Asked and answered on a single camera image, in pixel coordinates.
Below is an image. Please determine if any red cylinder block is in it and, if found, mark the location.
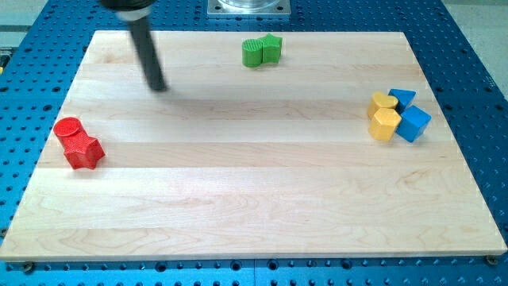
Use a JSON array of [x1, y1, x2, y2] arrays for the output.
[[53, 117, 83, 150]]

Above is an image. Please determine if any yellow hexagon block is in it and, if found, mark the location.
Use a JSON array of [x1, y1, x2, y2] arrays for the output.
[[368, 108, 402, 141]]

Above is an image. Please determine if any green cylinder block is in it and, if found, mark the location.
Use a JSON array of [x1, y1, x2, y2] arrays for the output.
[[241, 39, 263, 68]]

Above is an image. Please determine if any blue cube block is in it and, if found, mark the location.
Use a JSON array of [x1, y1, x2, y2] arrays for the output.
[[396, 106, 432, 142]]

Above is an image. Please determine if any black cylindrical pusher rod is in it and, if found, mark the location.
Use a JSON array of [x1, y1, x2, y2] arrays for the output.
[[128, 17, 167, 91]]

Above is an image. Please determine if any light wooden board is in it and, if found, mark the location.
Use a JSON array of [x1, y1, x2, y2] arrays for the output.
[[1, 31, 506, 261]]

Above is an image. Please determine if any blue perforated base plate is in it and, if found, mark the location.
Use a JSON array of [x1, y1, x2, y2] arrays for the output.
[[1, 1, 507, 285]]

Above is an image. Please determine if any red star block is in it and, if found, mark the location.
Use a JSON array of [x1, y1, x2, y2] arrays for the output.
[[62, 131, 106, 169]]

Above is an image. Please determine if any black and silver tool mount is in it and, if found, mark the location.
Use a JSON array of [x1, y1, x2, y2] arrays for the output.
[[99, 0, 156, 21]]

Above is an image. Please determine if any green star block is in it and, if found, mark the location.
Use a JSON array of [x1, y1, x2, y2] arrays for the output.
[[260, 33, 283, 64]]

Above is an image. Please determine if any yellow heart block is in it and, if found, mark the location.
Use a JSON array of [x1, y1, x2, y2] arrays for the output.
[[367, 91, 398, 119]]

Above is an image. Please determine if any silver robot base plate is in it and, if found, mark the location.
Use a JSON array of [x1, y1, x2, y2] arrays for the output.
[[207, 0, 291, 16]]

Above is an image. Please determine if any blue triangle block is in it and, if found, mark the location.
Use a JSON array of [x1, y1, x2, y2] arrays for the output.
[[388, 88, 417, 114]]

